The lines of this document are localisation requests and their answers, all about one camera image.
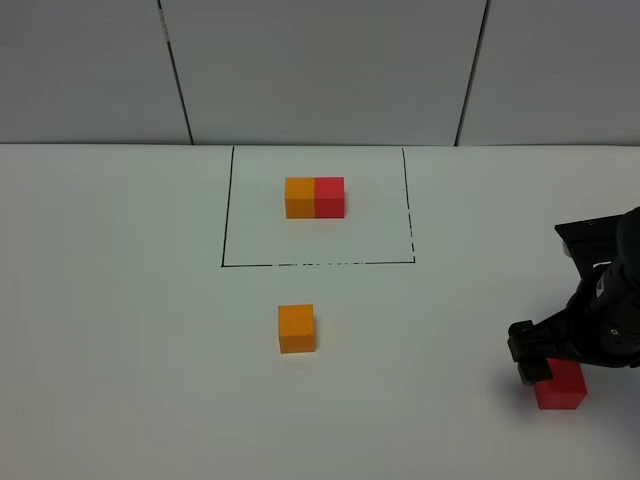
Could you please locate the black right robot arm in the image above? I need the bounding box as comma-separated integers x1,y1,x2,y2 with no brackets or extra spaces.
508,208,639,385

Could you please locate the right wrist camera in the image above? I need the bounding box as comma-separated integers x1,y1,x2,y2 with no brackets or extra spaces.
554,215,622,278

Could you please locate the orange template block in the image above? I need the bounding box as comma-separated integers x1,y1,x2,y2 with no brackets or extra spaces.
285,177,315,219

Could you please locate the red template block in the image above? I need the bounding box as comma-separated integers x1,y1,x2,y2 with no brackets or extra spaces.
315,177,346,218

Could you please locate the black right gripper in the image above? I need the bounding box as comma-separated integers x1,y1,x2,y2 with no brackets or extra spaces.
507,262,639,386

